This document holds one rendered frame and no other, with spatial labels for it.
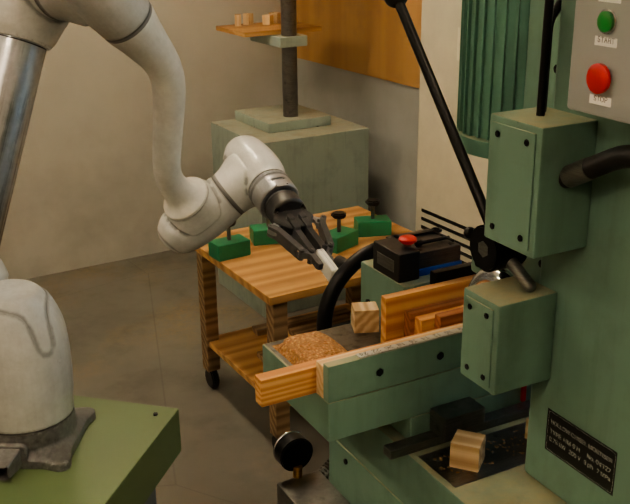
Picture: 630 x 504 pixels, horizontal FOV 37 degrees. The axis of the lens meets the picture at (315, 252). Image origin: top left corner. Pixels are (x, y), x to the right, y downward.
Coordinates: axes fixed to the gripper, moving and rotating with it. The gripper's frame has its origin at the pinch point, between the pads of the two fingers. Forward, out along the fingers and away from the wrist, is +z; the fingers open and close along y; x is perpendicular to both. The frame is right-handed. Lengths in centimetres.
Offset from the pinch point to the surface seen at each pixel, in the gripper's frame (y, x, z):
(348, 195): 100, 98, -140
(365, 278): -1.8, -9.3, 14.6
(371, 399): -18.0, -14.7, 43.1
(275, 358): -24.8, -9.9, 27.7
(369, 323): -8.5, -11.8, 26.9
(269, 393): -32, -16, 39
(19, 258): -14, 161, -211
